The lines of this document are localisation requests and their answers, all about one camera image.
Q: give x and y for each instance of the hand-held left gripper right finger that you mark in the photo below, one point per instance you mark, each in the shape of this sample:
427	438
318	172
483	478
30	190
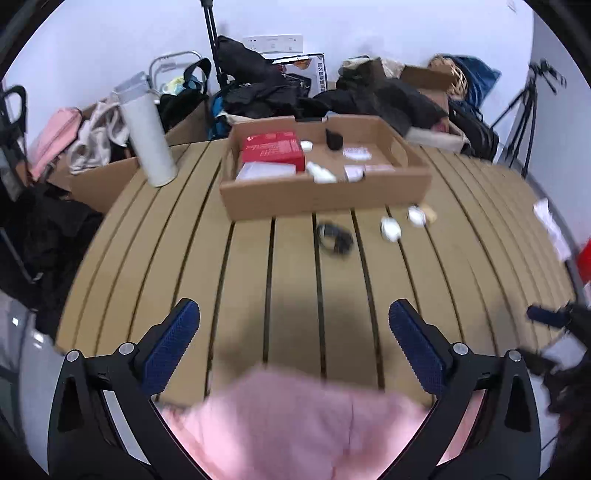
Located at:
418	348

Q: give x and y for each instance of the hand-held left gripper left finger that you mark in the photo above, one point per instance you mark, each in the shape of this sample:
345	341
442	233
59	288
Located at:
173	344

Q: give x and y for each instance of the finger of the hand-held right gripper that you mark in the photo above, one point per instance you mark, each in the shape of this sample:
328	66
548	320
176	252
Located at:
538	362
545	314

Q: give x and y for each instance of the small white round case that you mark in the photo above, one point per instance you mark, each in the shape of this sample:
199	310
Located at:
390	229
415	216

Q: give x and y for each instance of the small black pouch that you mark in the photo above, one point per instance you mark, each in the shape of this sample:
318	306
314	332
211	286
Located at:
339	240

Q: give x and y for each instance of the shallow cardboard box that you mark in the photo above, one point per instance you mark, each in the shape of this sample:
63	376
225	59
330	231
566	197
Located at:
323	198

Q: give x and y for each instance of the pink printed packet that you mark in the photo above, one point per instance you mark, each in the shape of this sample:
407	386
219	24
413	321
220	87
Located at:
355	173

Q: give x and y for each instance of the clear white plastic box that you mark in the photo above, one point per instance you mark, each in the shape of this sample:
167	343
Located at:
265	170

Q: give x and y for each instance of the white spray bottle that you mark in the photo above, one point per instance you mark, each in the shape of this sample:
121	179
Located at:
321	173

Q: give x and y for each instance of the red box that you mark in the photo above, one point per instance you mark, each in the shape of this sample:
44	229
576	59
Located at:
272	150

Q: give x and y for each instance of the small black round object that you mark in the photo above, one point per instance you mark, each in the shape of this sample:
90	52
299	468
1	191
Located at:
333	141

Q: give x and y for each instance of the white paper packet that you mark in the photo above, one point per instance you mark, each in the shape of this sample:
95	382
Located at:
546	213
561	244

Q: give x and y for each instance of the small tan object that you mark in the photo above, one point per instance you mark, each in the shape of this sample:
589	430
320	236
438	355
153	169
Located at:
431	214

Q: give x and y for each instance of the pink padded jacket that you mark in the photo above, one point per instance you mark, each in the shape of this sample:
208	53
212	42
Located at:
300	424

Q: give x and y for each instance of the black clothes heap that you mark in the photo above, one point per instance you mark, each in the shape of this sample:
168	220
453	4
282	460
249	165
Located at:
46	230

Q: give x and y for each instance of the large cardboard box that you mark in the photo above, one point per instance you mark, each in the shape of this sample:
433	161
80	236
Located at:
101	180

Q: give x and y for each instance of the black backpack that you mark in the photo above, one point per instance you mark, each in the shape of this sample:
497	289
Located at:
475	131

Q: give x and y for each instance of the black tripod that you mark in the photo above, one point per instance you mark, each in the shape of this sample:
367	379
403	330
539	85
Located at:
526	115

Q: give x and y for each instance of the small white packet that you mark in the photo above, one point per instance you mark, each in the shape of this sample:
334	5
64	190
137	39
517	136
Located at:
307	146
356	153

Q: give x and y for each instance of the white thermos bottle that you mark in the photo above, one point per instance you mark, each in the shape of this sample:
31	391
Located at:
147	138

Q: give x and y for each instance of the beige clothes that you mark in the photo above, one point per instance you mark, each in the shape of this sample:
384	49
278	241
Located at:
97	138

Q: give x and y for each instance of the blue fabric bag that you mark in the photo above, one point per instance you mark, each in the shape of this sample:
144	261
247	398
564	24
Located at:
217	115

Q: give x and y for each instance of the pink backpack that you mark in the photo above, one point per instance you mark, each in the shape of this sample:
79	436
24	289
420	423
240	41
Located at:
53	138

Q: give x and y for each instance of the black tote bag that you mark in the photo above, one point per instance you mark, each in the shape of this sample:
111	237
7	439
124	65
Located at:
184	101

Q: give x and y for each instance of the black jacket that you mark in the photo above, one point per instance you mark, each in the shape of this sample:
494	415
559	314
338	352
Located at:
392	101

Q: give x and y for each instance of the wicker helmet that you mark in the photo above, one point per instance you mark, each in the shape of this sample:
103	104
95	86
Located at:
457	76

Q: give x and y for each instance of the open cardboard box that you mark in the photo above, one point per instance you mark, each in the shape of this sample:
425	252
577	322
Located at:
425	76

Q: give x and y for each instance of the olive cloth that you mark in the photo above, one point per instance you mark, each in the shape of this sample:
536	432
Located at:
369	69

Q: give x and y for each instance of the black clothes pile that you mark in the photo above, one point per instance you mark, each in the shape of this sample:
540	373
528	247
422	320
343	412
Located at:
249	69

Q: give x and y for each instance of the white metal rack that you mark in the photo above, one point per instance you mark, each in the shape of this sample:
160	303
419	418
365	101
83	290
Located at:
173	55

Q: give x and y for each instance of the printed appliance box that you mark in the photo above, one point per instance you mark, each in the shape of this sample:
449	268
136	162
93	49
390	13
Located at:
314	74

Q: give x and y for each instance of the white wall socket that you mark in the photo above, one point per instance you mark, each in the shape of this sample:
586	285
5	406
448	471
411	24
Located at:
272	43

